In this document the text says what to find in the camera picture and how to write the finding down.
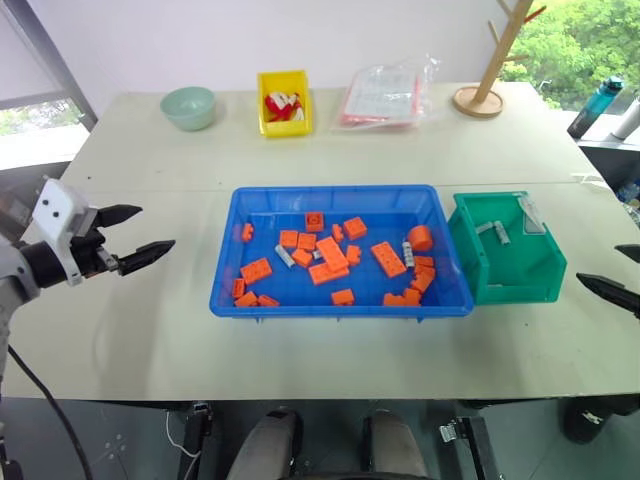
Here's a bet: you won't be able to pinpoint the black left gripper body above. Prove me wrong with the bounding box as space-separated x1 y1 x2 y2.
68 207 122 280

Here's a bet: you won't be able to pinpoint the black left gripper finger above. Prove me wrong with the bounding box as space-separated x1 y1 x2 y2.
117 239 177 278
94 203 144 231

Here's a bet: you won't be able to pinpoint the green plastic bin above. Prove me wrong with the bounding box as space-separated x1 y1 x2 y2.
446 190 569 307

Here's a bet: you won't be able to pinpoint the dark side table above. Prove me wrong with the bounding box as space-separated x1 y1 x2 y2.
575 133 640 202

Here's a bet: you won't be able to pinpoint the clear plastic label plate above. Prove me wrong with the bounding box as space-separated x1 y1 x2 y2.
516 195 546 236

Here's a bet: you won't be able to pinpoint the mint green bowl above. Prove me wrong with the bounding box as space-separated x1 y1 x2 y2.
159 86 217 132

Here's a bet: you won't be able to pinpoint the black rounded shape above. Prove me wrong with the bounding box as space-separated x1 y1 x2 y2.
563 394 640 445

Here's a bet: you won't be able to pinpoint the white water bottle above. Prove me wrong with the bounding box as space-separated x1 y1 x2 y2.
610 96 640 141

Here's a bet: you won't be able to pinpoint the blue plastic tray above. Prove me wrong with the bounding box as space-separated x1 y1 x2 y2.
208 184 476 320

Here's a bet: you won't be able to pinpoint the teal and black water bottle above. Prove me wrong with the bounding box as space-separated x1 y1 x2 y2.
566 76 625 139

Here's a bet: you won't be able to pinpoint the yellow plastic bin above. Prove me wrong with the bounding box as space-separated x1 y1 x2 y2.
256 69 315 140

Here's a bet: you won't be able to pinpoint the orange plastic building brick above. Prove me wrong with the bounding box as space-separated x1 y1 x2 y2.
316 236 350 274
369 241 408 279

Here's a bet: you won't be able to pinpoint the red and white parts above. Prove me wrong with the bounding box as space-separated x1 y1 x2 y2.
263 90 307 123

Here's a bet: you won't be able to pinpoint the orange cylinder block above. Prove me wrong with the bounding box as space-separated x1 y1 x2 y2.
406 224 435 252

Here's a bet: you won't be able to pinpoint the wooden branch rack stand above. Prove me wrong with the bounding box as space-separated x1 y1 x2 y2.
452 0 549 119

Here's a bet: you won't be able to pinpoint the grey rounded shape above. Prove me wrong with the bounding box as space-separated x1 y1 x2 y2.
225 406 304 480
361 408 430 480

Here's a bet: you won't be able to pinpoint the clear bag with papers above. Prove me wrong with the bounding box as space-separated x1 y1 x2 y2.
329 52 444 134

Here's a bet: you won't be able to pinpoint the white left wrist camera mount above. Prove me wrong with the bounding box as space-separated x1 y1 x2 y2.
31 177 89 287

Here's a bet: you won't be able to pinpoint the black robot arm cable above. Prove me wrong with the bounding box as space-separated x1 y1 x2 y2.
6 345 95 480

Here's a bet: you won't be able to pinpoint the thin white cable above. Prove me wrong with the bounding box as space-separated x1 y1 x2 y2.
165 408 197 457

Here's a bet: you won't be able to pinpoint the black table leg bracket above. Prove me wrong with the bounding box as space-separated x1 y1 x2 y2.
180 399 215 467
438 414 502 480

